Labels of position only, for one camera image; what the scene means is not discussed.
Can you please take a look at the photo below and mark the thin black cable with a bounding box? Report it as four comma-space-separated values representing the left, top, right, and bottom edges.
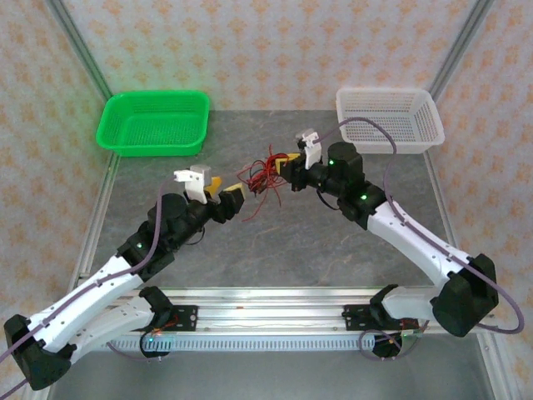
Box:
249, 168, 278, 196

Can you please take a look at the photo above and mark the tangle of red black wires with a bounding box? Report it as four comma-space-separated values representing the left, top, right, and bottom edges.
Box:
236, 164, 262, 195

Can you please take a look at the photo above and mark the green plastic basket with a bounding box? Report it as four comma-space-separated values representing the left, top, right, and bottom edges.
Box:
95, 89, 212, 158

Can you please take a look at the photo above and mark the white plastic basket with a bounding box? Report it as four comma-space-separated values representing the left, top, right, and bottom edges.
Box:
336, 86, 446, 155

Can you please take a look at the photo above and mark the aluminium table edge rail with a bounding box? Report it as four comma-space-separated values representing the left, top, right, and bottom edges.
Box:
66, 153, 122, 293
423, 149, 507, 400

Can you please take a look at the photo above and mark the aluminium mounting rail beam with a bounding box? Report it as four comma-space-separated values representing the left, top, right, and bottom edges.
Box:
93, 286, 436, 335

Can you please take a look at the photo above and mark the white slotted cable duct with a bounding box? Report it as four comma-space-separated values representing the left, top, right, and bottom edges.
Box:
106, 335, 403, 352

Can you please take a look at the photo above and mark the aluminium frame post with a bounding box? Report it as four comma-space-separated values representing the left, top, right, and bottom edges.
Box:
427, 0, 496, 100
44, 0, 114, 101

